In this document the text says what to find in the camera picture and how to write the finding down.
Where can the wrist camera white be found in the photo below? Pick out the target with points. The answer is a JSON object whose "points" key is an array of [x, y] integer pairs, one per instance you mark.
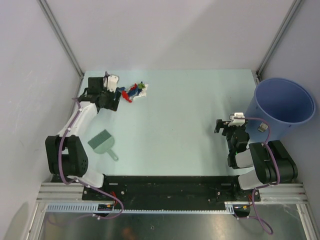
{"points": [[110, 82], [237, 118]]}

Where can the green dustpan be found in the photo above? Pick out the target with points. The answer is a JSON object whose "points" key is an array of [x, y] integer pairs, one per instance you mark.
{"points": [[107, 147]]}

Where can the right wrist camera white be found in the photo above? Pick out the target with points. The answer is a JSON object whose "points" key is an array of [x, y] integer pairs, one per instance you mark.
{"points": [[237, 118]]}

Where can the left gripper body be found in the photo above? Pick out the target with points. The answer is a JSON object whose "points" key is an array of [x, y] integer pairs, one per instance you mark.
{"points": [[109, 102]]}

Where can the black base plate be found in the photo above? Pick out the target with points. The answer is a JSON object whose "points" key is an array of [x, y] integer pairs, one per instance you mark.
{"points": [[175, 203]]}

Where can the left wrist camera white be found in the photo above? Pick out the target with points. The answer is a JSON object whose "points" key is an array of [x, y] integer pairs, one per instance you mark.
{"points": [[110, 82]]}

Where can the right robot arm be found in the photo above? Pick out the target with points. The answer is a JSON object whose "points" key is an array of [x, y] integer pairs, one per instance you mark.
{"points": [[271, 162]]}

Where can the blue plastic bin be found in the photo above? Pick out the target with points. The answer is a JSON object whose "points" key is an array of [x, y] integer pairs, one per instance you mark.
{"points": [[283, 105]]}

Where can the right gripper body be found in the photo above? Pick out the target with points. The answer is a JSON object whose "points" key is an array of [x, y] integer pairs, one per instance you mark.
{"points": [[228, 131]]}

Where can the colourful paper scrap pile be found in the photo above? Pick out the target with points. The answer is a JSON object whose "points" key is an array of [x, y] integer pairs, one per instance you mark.
{"points": [[137, 90]]}

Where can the aluminium frame rail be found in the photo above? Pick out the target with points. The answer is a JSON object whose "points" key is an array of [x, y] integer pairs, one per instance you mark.
{"points": [[293, 193]]}

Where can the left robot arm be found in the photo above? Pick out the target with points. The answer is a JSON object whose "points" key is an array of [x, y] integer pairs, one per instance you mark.
{"points": [[65, 152]]}

